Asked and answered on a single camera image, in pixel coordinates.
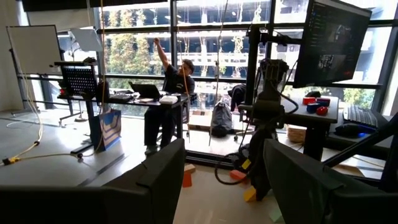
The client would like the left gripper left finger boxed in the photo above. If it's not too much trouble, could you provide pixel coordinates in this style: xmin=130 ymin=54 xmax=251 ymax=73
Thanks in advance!
xmin=0 ymin=138 xmax=187 ymax=224

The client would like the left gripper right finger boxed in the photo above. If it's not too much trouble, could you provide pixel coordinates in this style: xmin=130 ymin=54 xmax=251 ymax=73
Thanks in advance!
xmin=263 ymin=138 xmax=398 ymax=224

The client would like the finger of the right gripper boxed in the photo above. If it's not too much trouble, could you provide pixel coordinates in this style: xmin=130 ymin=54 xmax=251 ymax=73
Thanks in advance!
xmin=252 ymin=183 xmax=271 ymax=202

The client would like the yellow-green wooden block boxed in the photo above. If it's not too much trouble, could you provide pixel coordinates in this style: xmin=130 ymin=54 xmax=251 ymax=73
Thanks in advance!
xmin=243 ymin=185 xmax=257 ymax=203

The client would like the red wooden block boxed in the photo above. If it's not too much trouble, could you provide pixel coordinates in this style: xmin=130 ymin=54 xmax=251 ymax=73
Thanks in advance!
xmin=182 ymin=170 xmax=194 ymax=189
xmin=229 ymin=169 xmax=248 ymax=182

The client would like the teal wooden block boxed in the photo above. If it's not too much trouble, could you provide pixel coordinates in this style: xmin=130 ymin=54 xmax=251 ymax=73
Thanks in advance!
xmin=267 ymin=207 xmax=282 ymax=224

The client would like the wicker basket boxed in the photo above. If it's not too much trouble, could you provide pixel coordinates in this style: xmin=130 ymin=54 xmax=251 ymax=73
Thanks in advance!
xmin=287 ymin=123 xmax=308 ymax=144

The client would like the black operator desk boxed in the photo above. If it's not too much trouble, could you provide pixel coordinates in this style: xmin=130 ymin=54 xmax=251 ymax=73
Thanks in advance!
xmin=238 ymin=95 xmax=398 ymax=162

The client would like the grey backpack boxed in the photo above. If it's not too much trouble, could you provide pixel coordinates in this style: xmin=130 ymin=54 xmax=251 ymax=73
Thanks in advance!
xmin=210 ymin=100 xmax=234 ymax=138

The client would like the dark jacket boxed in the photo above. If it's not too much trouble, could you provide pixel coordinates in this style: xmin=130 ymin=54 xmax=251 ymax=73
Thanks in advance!
xmin=228 ymin=83 xmax=249 ymax=112

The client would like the cardboard box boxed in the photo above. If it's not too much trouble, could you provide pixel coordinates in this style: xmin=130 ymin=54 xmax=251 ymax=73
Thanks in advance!
xmin=187 ymin=108 xmax=216 ymax=131

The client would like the blue and white box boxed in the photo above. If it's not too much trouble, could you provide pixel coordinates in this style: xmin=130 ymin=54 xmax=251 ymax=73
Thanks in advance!
xmin=98 ymin=108 xmax=123 ymax=152

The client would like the black computer mouse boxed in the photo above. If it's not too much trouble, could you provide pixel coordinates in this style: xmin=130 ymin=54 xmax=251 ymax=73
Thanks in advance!
xmin=335 ymin=123 xmax=377 ymax=138

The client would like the black standing desk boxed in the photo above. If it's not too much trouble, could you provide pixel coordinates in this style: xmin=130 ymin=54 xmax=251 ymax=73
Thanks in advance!
xmin=57 ymin=92 xmax=191 ymax=156

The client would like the black keyboard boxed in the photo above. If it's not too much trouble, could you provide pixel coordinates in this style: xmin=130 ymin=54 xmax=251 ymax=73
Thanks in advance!
xmin=343 ymin=103 xmax=379 ymax=129

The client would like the black laptop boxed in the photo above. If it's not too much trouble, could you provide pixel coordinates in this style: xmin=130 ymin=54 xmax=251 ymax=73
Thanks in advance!
xmin=127 ymin=80 xmax=163 ymax=101

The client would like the person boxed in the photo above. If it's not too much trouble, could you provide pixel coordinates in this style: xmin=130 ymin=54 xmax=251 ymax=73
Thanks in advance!
xmin=143 ymin=37 xmax=197 ymax=156

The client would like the black perforated panel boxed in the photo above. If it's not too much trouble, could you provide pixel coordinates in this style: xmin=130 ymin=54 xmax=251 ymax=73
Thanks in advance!
xmin=54 ymin=60 xmax=100 ymax=98

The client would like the black computer monitor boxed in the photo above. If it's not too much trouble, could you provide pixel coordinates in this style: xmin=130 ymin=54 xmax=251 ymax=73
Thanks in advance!
xmin=293 ymin=0 xmax=373 ymax=89

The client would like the white reflector panel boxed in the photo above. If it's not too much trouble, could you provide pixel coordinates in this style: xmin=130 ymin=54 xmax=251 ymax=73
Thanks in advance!
xmin=69 ymin=27 xmax=104 ymax=53

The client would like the whiteboard on stand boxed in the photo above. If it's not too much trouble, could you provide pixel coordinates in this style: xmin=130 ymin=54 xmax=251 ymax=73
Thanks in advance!
xmin=5 ymin=24 xmax=64 ymax=77

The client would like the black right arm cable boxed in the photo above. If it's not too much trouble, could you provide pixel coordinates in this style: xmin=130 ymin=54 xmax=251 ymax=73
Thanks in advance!
xmin=213 ymin=148 xmax=250 ymax=186

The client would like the grey hanging cord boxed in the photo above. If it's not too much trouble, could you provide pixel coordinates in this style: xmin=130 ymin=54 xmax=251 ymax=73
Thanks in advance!
xmin=208 ymin=0 xmax=229 ymax=146

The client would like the yellow hanging cable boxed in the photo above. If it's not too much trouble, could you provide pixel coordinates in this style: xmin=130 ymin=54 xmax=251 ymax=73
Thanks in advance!
xmin=0 ymin=0 xmax=108 ymax=166

